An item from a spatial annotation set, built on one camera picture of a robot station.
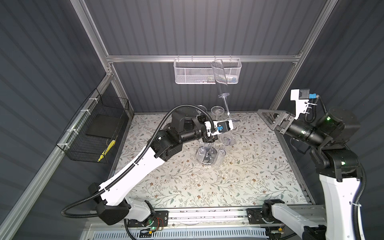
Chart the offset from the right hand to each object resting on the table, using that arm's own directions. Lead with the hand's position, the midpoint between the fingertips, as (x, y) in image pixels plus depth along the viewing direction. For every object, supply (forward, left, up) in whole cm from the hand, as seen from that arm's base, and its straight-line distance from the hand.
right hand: (261, 115), depth 50 cm
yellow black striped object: (0, +64, -22) cm, 68 cm away
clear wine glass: (+21, +19, -16) cm, 32 cm away
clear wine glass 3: (+3, +10, -19) cm, 22 cm away
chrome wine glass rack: (+12, +17, -47) cm, 51 cm away
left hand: (+4, +12, -6) cm, 14 cm away
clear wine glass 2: (+21, +12, -18) cm, 30 cm away
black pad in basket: (+15, +72, -23) cm, 77 cm away
